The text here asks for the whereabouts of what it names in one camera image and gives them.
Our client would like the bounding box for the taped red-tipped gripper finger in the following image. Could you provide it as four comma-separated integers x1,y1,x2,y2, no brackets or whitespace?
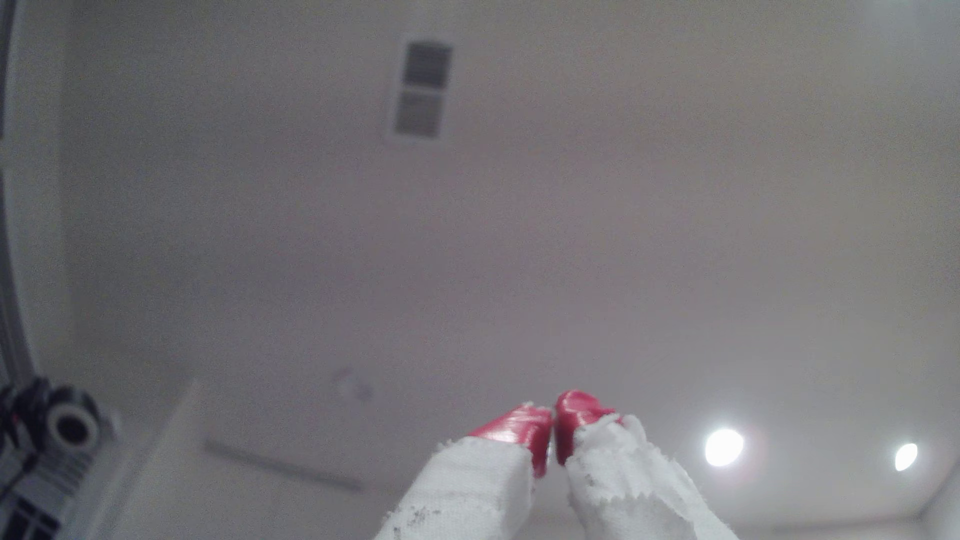
555,390,740,540
375,402,555,540

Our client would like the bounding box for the large round ceiling light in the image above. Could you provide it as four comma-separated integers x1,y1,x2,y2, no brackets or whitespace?
703,427,746,468

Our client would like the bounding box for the black webcam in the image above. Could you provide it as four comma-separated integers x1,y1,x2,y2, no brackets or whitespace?
0,377,108,470

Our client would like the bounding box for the grey ceiling air vent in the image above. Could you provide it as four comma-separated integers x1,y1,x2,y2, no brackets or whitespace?
388,33,457,144

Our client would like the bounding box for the dark door frame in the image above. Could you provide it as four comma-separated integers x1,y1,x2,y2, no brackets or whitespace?
0,0,37,387

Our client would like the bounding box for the grey ribbed camera mount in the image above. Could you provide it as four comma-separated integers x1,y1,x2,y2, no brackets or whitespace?
0,450,91,540

